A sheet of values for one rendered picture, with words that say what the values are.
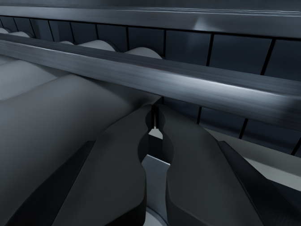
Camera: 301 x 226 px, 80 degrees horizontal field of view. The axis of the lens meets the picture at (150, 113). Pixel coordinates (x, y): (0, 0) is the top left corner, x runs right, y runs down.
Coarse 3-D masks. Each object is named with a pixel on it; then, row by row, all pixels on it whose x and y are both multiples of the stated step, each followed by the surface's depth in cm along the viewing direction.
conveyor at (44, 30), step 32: (32, 32) 24; (64, 32) 21; (96, 32) 18; (128, 32) 17; (160, 32) 15; (192, 32) 14; (224, 64) 14; (256, 64) 12; (288, 64) 12; (224, 128) 16; (256, 128) 15
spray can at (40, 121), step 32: (32, 96) 8; (64, 96) 9; (96, 96) 10; (128, 96) 11; (160, 96) 16; (0, 128) 7; (32, 128) 7; (64, 128) 8; (96, 128) 9; (0, 160) 6; (32, 160) 7; (64, 160) 8; (0, 192) 6; (32, 192) 7; (0, 224) 6
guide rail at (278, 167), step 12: (156, 132) 16; (216, 132) 15; (240, 144) 14; (252, 144) 14; (252, 156) 13; (264, 156) 13; (276, 156) 13; (288, 156) 13; (264, 168) 12; (276, 168) 12; (288, 168) 12; (300, 168) 12; (276, 180) 12; (288, 180) 12; (300, 180) 11
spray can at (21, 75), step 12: (108, 48) 17; (0, 72) 11; (12, 72) 11; (24, 72) 12; (36, 72) 12; (48, 72) 13; (60, 72) 13; (0, 84) 10; (12, 84) 11; (24, 84) 11; (36, 84) 12; (0, 96) 10
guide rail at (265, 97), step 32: (64, 64) 10; (96, 64) 9; (128, 64) 8; (160, 64) 8; (192, 64) 8; (192, 96) 7; (224, 96) 6; (256, 96) 6; (288, 96) 5; (288, 128) 6
